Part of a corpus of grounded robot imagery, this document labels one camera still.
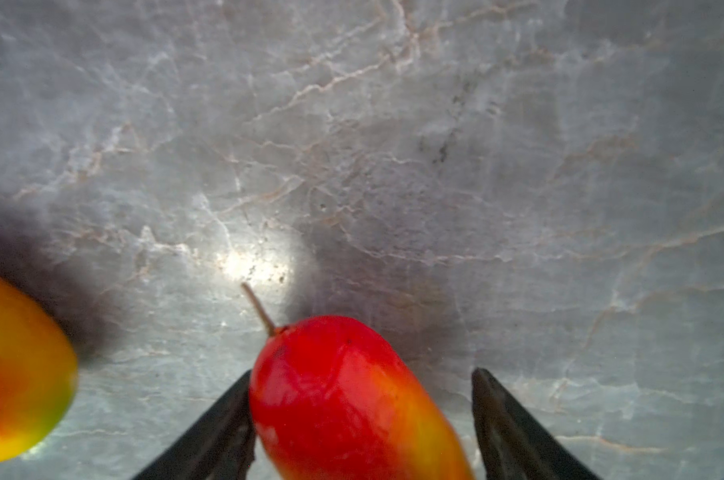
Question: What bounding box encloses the red-yellow fake mango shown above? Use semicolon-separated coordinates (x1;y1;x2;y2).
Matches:
243;285;474;479
0;277;78;462

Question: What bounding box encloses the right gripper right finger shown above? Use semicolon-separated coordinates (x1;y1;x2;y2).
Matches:
472;368;599;480

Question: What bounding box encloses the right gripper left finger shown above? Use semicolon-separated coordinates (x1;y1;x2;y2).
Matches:
135;371;256;480

